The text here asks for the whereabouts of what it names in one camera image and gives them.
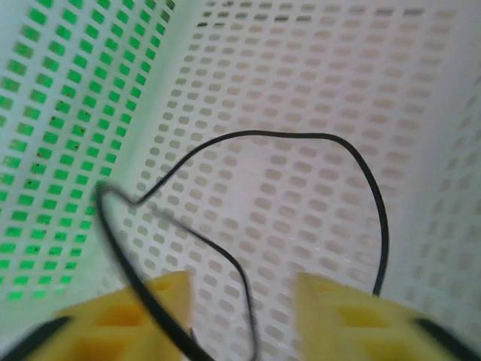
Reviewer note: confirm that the white plastic basket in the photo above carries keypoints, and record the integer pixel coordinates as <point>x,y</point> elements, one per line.
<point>165,94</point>

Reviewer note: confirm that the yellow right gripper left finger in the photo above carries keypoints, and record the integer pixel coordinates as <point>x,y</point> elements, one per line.
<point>112,331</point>

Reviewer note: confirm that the green plastic basket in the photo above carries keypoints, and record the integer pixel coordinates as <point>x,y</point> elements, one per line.
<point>38,17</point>

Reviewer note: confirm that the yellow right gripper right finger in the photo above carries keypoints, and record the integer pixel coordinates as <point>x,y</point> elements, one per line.
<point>368,331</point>

